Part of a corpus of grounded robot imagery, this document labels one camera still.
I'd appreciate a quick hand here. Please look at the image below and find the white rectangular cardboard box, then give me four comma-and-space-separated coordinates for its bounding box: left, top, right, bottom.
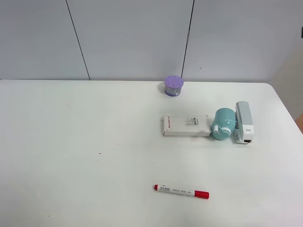
162, 114, 211, 137

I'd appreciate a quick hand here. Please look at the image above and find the white grey stapler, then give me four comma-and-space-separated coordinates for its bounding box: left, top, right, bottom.
233, 101, 254, 144

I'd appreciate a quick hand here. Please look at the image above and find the red white marker pen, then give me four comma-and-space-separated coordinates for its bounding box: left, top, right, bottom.
153, 184, 210, 200

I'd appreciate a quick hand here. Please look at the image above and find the purple lidded round container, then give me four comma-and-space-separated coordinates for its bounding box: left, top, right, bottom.
164, 76, 184, 96

